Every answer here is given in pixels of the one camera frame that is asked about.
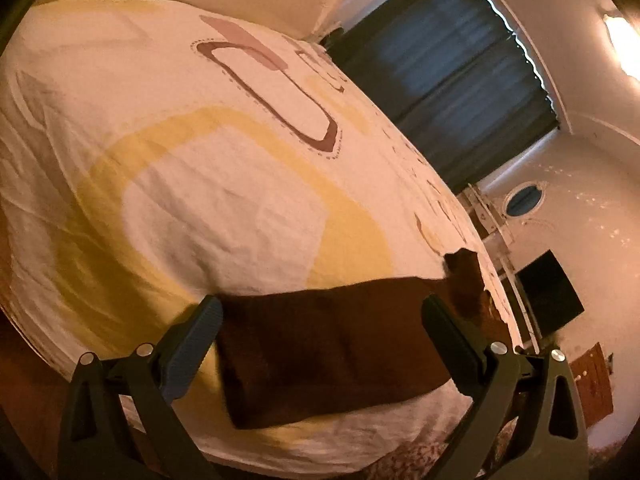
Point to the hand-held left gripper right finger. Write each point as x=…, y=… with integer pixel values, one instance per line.
x=452, y=342

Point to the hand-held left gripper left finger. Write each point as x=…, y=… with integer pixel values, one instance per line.
x=192, y=345

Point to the brown cloth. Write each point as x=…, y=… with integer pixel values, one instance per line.
x=330, y=345

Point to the black flat screen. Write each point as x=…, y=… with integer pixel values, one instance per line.
x=550, y=292

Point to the brown patterned rug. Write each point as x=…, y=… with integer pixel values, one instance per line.
x=400, y=465

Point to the bed with printed sheet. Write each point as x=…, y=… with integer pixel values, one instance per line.
x=200, y=200

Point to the brown wooden door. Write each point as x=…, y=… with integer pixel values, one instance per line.
x=592, y=385

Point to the dark window curtain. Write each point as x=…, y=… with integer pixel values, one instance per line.
x=450, y=75

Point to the ceiling light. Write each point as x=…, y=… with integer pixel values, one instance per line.
x=622, y=42

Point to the white metal frame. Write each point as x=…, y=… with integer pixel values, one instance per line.
x=492, y=220

